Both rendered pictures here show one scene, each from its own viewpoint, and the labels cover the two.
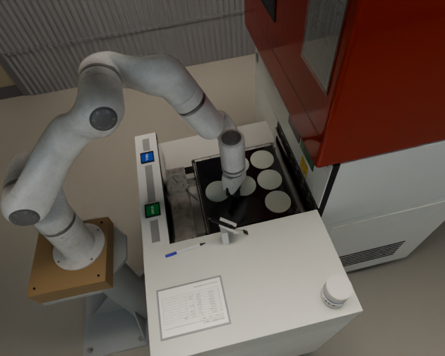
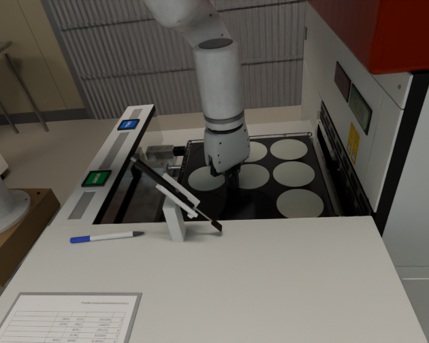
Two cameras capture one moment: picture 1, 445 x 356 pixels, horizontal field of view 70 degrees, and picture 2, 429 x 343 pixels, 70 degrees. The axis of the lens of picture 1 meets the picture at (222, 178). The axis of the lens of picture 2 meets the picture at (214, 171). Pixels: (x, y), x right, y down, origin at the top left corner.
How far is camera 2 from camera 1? 62 cm
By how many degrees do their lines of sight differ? 20
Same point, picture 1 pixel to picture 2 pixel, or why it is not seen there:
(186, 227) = (142, 218)
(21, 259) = not seen: hidden behind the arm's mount
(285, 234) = (296, 246)
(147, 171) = (120, 138)
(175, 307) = (27, 333)
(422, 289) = not seen: outside the picture
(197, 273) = (103, 279)
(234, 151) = (214, 61)
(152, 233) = (78, 207)
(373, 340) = not seen: outside the picture
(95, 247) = (5, 218)
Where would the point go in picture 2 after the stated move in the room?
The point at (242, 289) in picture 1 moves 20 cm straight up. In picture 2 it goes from (170, 333) to (126, 238)
